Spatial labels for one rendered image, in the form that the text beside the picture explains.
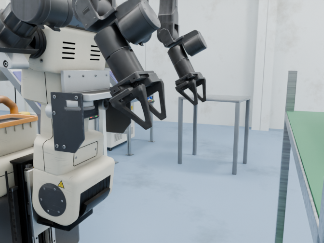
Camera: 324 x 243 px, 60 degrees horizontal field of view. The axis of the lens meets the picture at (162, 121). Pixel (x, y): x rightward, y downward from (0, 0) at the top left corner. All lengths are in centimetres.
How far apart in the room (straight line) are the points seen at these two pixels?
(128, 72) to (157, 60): 552
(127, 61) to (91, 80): 35
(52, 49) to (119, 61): 29
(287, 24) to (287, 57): 56
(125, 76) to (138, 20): 10
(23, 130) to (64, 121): 39
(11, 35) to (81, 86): 24
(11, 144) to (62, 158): 31
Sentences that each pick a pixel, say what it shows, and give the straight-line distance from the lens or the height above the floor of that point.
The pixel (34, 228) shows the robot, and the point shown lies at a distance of 108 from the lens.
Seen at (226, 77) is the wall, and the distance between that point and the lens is 568.
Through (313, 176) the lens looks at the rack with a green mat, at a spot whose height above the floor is 95.
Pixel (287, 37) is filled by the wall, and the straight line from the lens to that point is 566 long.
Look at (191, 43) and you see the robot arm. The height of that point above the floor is 118.
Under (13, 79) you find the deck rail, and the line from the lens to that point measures 263.
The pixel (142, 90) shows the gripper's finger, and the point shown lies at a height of 107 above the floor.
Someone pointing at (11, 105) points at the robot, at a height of 96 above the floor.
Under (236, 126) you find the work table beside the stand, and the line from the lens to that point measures 299.
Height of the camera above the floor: 110
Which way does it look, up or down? 10 degrees down
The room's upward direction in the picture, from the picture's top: straight up
